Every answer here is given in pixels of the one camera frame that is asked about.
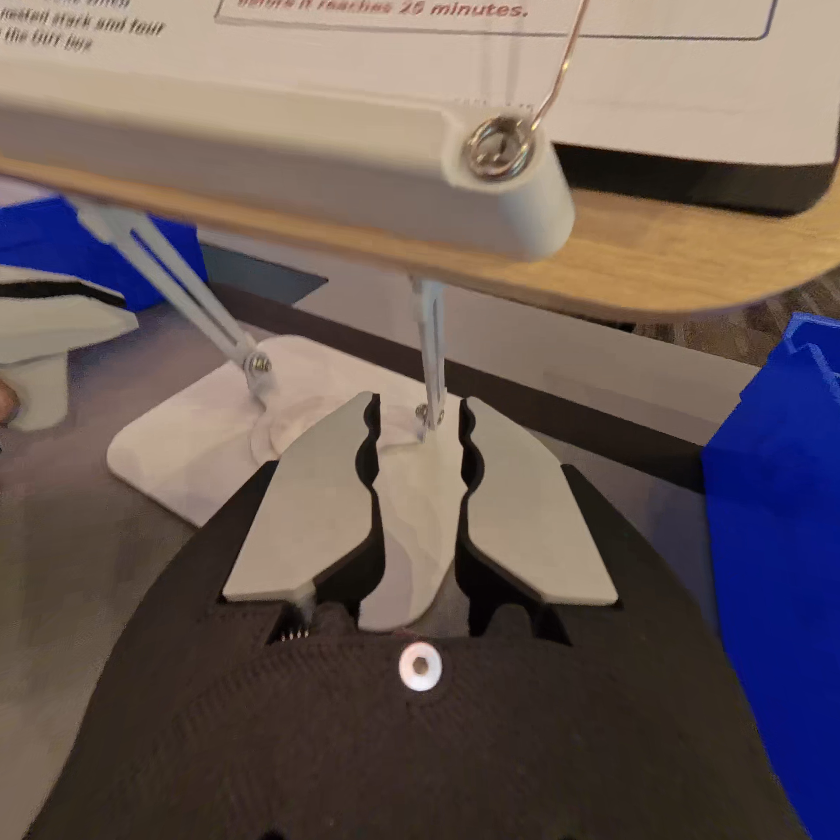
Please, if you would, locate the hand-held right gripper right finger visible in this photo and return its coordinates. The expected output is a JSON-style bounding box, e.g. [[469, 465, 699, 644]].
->
[[455, 396, 620, 637]]

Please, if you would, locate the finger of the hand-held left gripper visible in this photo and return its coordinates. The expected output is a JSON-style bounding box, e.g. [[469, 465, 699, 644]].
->
[[0, 281, 140, 432], [0, 266, 88, 287]]

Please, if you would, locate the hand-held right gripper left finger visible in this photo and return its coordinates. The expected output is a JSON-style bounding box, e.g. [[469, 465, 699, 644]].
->
[[222, 391, 387, 621]]

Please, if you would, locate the blue plastic bin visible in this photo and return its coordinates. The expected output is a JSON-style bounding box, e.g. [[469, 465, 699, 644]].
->
[[701, 314, 840, 840], [0, 197, 210, 312]]

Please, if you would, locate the instruction sheet on wooden stand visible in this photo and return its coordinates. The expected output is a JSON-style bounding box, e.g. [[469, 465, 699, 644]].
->
[[0, 66, 840, 634]]

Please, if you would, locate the printed instruction sheet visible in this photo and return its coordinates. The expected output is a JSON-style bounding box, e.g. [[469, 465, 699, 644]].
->
[[0, 0, 840, 217]]

